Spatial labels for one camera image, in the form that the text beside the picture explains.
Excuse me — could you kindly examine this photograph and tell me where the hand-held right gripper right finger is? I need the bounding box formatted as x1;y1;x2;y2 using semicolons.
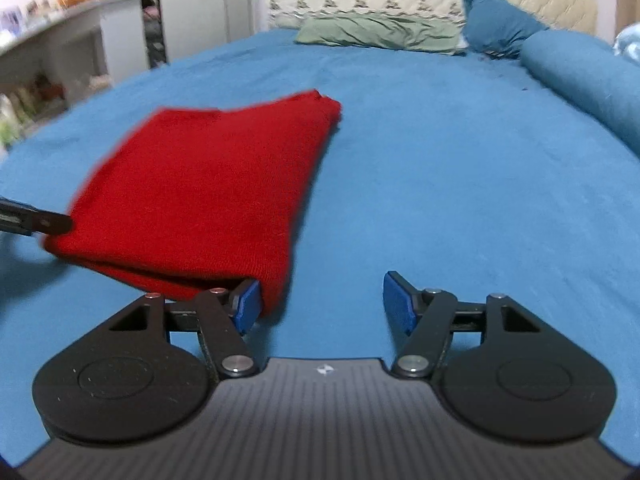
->
382;270;546;380

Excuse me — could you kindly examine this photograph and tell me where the white wardrobe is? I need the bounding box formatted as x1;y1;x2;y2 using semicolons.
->
135;0;271;69

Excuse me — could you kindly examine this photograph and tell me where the red knit sweater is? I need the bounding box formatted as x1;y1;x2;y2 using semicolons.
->
42;89;344;317

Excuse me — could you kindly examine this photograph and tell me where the white desk with shelves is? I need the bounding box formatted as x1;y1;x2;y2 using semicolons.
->
0;0;147;152

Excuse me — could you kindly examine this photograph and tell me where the blue pillow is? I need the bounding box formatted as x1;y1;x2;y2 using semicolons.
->
462;0;549;59

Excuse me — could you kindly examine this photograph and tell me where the green pillow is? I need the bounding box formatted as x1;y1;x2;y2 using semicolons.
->
295;14;469;56

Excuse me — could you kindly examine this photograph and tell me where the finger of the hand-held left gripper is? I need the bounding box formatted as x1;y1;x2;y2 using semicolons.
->
0;197;74;237

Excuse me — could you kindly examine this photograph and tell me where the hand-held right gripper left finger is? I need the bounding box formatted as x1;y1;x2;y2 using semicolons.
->
107;277;264;379

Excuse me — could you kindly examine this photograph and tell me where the light blue blanket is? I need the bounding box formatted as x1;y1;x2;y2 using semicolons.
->
612;27;640;67

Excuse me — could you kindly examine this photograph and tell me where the embroidered cream pillow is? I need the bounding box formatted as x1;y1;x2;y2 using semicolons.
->
265;0;467;30

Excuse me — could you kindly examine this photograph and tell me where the blue duvet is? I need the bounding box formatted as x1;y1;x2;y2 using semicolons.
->
520;30;640;157

